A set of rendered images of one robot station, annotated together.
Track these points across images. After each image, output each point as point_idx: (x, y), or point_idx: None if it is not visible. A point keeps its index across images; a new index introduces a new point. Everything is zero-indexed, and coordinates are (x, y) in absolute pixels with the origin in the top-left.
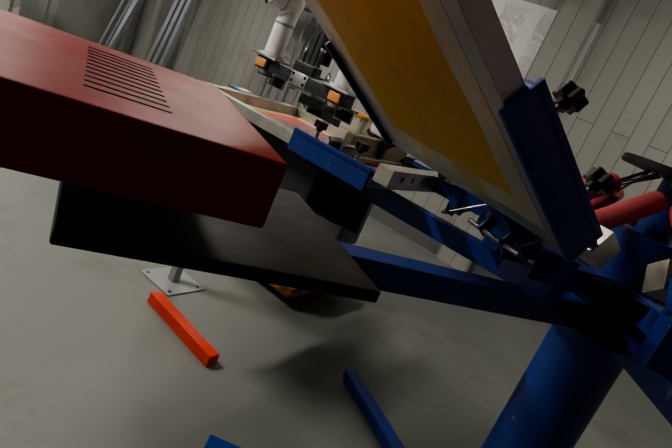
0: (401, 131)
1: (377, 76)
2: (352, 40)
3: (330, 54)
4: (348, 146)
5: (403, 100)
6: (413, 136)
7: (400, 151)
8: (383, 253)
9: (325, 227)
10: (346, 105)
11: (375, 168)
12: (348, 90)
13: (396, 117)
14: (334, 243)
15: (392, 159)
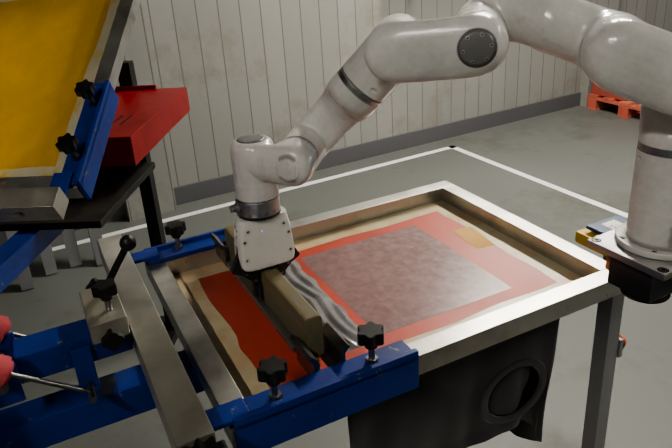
0: (40, 168)
1: (37, 115)
2: (55, 91)
3: (116, 107)
4: (211, 237)
5: (5, 129)
6: (16, 166)
7: (289, 313)
8: (7, 255)
9: (35, 222)
10: (621, 281)
11: (151, 255)
12: (617, 238)
13: (36, 152)
14: (11, 221)
15: (283, 321)
